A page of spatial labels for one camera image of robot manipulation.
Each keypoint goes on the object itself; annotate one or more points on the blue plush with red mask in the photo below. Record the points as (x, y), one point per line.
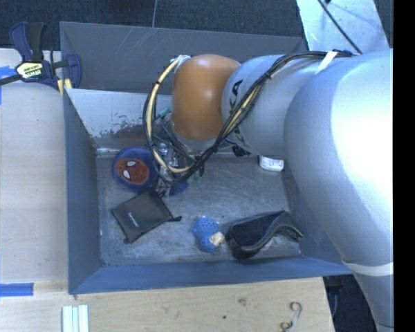
(133, 171)

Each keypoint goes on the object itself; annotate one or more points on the black fabric pouch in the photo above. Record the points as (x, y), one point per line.
(141, 214)

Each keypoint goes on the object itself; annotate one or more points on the grey metal bin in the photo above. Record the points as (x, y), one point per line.
(228, 192)

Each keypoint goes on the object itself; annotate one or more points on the blue and yellow toy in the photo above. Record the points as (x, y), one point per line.
(204, 232)

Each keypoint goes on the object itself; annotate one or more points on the white plastic bottle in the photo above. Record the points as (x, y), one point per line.
(271, 164)

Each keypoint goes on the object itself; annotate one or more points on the black curved case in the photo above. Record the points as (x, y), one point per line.
(254, 232)

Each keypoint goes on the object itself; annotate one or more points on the pale wood board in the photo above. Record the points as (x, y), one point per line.
(31, 185)

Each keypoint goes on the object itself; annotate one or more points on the black cylinder on white bracket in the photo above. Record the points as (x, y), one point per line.
(241, 151)

